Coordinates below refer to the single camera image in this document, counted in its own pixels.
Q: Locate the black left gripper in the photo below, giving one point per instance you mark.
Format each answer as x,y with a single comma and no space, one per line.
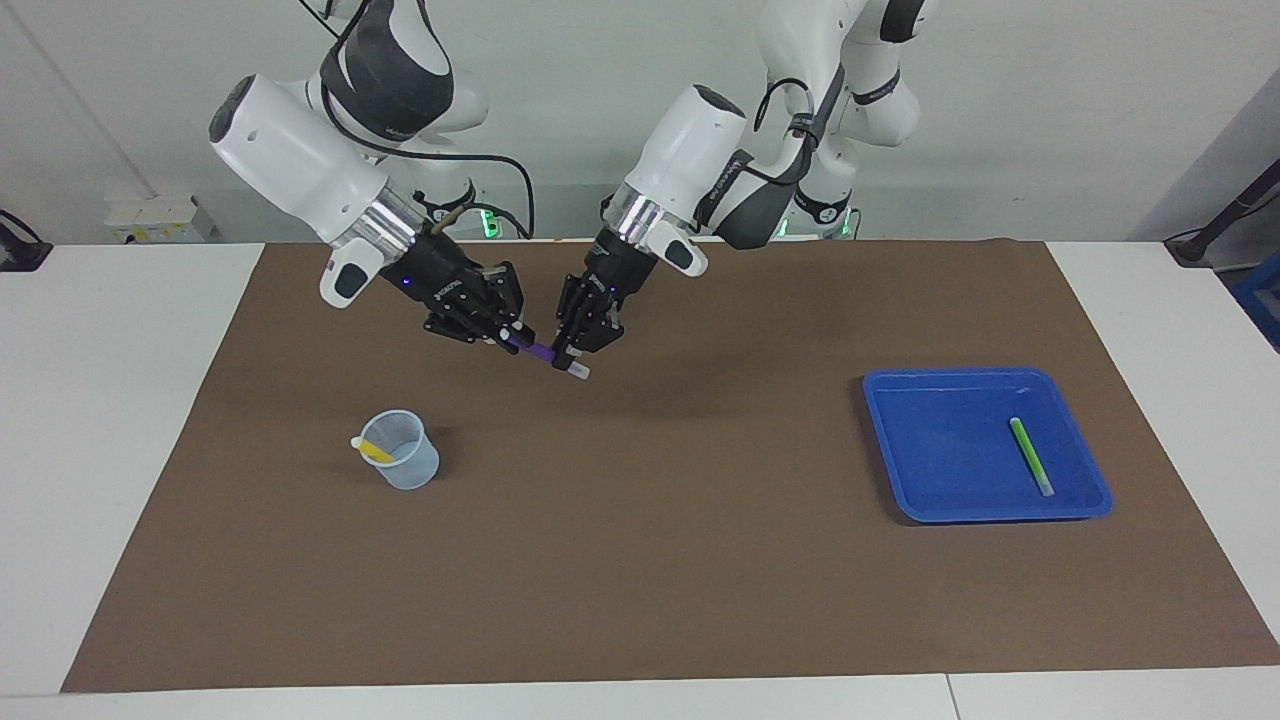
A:
620,268

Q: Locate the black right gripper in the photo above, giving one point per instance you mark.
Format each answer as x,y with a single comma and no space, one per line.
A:
430,275

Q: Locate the purple marker pen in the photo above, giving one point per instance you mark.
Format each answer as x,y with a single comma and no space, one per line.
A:
540,352

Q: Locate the yellow marker pen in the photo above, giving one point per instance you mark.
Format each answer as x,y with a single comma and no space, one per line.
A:
378,452

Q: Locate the green marker pen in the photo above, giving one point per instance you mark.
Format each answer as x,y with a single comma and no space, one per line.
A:
1031,455

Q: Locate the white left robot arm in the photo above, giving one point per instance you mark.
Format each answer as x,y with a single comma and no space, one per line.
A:
700,150

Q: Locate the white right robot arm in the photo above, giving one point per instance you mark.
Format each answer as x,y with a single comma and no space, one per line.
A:
300,160

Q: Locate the translucent plastic cup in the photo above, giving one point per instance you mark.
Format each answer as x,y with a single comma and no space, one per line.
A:
405,465

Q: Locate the brown table mat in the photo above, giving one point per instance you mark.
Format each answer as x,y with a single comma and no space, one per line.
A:
640,560

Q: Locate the blue plastic tray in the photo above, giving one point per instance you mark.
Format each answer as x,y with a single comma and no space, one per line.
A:
950,470

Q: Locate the black clamp stand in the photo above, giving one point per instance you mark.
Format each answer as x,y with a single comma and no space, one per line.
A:
20,250
1225,215

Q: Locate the blue crate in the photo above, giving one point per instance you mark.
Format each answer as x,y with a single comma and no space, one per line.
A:
1262,300

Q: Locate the white wall socket box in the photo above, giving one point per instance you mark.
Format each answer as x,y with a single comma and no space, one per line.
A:
160,218

